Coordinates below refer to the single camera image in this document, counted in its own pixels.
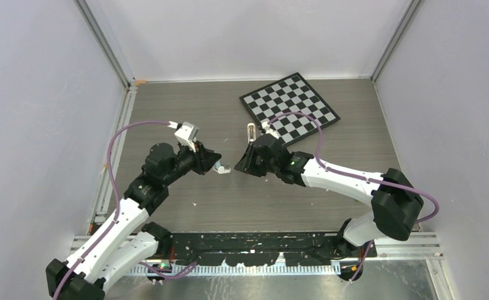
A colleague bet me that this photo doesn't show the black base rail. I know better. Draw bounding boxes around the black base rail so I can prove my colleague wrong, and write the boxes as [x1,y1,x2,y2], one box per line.
[151,231,376,267]

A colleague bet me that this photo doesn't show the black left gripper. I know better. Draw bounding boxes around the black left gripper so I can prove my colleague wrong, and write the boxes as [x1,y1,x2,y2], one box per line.
[162,139,220,186]

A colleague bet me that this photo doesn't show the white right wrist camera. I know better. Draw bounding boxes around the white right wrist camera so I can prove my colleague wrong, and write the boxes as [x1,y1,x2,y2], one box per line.
[259,121,280,140]

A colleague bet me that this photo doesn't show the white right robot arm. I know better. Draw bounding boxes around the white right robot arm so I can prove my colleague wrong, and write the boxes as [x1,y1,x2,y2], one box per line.
[235,134,423,257]

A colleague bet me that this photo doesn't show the small blue grey stapler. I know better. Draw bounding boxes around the small blue grey stapler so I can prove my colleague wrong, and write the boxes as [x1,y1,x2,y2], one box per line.
[213,161,231,174]

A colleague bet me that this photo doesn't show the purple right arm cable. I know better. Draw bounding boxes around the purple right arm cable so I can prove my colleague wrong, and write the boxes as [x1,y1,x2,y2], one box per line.
[267,111,440,226]

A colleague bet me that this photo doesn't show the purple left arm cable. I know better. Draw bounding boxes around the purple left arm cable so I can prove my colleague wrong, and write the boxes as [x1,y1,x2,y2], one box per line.
[51,121,183,300]

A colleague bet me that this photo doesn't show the white stapler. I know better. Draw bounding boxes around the white stapler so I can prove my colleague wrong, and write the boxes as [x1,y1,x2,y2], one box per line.
[247,122,257,143]

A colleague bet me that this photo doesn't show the black white chessboard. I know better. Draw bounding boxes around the black white chessboard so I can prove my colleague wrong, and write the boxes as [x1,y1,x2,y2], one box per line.
[239,72,340,146]

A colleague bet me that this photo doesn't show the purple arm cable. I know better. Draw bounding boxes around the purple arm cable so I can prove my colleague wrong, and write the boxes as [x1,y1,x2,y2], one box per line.
[51,121,183,300]
[267,111,440,226]

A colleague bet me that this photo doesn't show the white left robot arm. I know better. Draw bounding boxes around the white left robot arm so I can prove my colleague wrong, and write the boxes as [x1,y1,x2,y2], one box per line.
[46,141,222,299]

